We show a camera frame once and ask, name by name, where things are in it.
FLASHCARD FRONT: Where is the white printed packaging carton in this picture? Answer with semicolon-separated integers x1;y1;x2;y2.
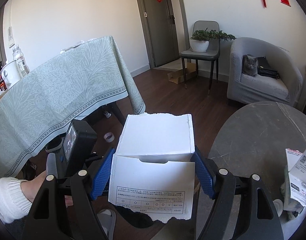
280;148;306;220

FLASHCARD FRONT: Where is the person's left forearm white sleeve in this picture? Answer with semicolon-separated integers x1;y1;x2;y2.
0;178;32;224

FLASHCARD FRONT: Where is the dark green trash bin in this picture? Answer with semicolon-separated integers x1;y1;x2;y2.
115;204;174;229

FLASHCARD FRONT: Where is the person's left hand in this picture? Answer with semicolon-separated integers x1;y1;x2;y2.
20;171;74;207

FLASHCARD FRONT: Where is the tape roll on floor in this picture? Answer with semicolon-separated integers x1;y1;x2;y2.
103;132;115;143

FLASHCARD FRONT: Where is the round dark marble table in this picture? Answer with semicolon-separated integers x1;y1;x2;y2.
152;101;306;239

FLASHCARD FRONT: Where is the grey armchair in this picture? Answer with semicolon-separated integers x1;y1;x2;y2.
227;37;303;107

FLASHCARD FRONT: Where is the flat cardboard box on floor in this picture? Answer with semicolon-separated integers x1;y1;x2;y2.
168;62;196;84

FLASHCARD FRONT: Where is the grey cat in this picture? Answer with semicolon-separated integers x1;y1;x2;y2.
242;55;258;77

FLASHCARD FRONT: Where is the black bag on armchair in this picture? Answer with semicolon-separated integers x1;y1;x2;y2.
257;57;280;79

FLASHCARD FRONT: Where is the potted green plant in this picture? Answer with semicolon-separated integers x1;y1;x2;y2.
190;29;236;53

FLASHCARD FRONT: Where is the grey door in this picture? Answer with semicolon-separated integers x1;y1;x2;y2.
137;0;186;71

